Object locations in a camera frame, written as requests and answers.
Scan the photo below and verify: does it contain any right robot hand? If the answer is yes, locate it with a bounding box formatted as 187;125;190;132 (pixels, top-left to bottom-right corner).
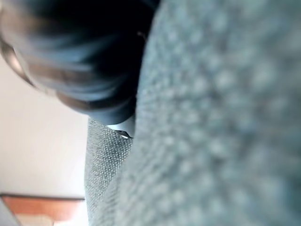
0;0;160;139

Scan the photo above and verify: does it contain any grey woven cushion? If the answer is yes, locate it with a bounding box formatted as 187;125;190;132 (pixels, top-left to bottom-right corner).
84;0;301;226

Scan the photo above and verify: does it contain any brown wooden furniture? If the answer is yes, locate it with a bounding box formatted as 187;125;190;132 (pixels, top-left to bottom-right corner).
0;193;88;226

